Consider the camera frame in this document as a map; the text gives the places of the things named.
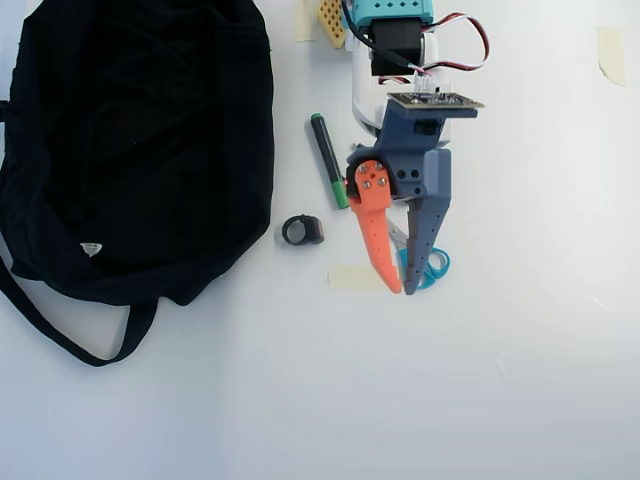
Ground blue-grey gripper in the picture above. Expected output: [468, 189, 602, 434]
[344, 99, 479, 297]

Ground black bike light with strap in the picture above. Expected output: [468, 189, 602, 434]
[281, 213, 325, 248]

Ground black fabric bag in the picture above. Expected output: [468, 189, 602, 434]
[0, 0, 276, 369]

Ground beige masking tape piece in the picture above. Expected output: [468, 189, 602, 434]
[327, 266, 389, 290]
[294, 0, 321, 42]
[597, 27, 627, 87]

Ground black marker with green cap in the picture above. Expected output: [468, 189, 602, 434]
[305, 112, 350, 210]

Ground yellow perforated plastic part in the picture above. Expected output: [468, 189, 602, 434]
[317, 0, 350, 51]

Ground blue-handled scissors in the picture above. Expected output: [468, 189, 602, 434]
[385, 215, 451, 291]

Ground camera circuit board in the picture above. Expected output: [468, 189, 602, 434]
[387, 90, 485, 111]

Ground red white black wire bundle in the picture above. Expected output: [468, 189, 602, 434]
[399, 16, 494, 91]

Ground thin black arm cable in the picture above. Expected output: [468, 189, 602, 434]
[341, 0, 416, 69]

